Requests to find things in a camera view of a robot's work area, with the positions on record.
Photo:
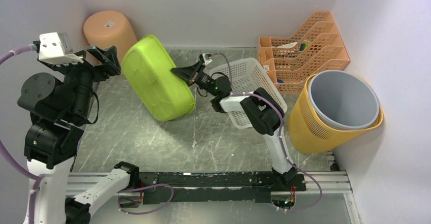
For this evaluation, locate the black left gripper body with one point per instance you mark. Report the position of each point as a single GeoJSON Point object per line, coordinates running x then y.
{"type": "Point", "coordinates": [82, 76]}

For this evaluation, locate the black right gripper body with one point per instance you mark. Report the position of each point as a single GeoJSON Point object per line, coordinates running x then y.
{"type": "Point", "coordinates": [204, 82]}

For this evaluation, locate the orange plastic bucket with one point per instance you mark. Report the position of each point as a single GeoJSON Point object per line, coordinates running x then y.
{"type": "Point", "coordinates": [110, 28]}

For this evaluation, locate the white perforated plastic basket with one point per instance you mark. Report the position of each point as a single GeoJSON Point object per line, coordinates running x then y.
{"type": "Point", "coordinates": [247, 76]}

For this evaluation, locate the green plastic tub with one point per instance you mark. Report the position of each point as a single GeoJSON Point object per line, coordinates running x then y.
{"type": "Point", "coordinates": [147, 67]}

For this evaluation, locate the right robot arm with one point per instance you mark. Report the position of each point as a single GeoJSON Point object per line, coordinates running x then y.
{"type": "Point", "coordinates": [267, 119]}

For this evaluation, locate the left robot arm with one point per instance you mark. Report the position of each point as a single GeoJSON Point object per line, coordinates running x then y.
{"type": "Point", "coordinates": [58, 111]}

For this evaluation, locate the orange plastic file organizer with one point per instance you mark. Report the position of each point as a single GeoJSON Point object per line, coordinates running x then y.
{"type": "Point", "coordinates": [288, 69]}

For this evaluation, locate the white paper booklet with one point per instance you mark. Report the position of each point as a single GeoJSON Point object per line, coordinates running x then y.
{"type": "Point", "coordinates": [288, 46]}

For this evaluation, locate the coloured marker set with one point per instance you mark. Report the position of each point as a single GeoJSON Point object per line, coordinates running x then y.
{"type": "Point", "coordinates": [303, 45]}

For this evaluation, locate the yellow mesh waste basket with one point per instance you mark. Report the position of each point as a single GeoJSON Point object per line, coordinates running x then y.
{"type": "Point", "coordinates": [310, 135]}

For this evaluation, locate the grey plastic bin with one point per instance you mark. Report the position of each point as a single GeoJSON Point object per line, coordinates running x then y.
{"type": "Point", "coordinates": [342, 101]}

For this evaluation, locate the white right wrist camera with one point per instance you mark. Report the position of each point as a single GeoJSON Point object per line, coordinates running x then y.
{"type": "Point", "coordinates": [205, 58]}

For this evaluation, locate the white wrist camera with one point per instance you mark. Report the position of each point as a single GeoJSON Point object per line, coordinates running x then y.
{"type": "Point", "coordinates": [55, 49]}
{"type": "Point", "coordinates": [205, 58]}

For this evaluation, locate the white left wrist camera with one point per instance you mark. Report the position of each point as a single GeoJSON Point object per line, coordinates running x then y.
{"type": "Point", "coordinates": [55, 49]}

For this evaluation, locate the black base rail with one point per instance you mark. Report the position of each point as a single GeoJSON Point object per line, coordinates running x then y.
{"type": "Point", "coordinates": [257, 193]}

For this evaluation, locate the aluminium frame rail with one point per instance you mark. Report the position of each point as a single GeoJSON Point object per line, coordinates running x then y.
{"type": "Point", "coordinates": [329, 181]}

